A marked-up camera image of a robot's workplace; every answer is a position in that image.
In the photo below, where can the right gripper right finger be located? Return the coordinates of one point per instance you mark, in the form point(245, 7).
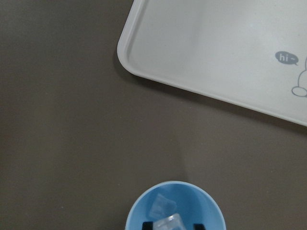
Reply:
point(198, 226)

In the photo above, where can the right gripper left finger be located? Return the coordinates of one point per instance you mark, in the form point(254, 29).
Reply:
point(148, 225)

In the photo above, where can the clear ice cube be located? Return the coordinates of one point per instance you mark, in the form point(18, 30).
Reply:
point(173, 222)

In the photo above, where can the light blue plastic cup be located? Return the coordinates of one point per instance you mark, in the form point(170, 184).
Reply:
point(196, 208)

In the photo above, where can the ice cube in cup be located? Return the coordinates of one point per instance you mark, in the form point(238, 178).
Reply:
point(162, 207)

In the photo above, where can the cream rabbit tray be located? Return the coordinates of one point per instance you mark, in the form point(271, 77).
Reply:
point(251, 53)

